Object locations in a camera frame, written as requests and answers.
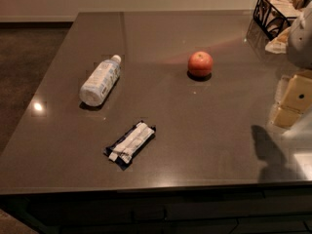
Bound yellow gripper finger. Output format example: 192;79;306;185
281;74;312;113
270;104;300;129

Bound red apple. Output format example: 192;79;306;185
188;52;214;77

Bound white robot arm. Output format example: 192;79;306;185
269;3;312;132

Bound blue plastic bottle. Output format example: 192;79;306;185
79;55;121;106

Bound dark cabinet drawers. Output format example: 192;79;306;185
1;188;312;234

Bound dark snack bar wrapper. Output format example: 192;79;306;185
103;121;156;170

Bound black wire basket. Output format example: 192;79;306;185
253;0;312;40

